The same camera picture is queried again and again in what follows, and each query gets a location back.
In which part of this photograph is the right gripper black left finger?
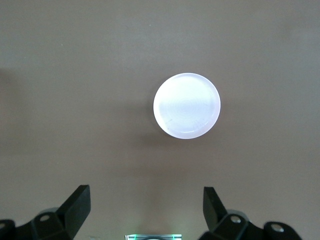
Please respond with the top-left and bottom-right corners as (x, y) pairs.
(0, 184), (91, 240)

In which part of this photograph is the round pink plate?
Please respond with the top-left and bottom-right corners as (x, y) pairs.
(152, 72), (222, 140)

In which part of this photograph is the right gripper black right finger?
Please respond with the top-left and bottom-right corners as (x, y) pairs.
(199, 186), (306, 240)

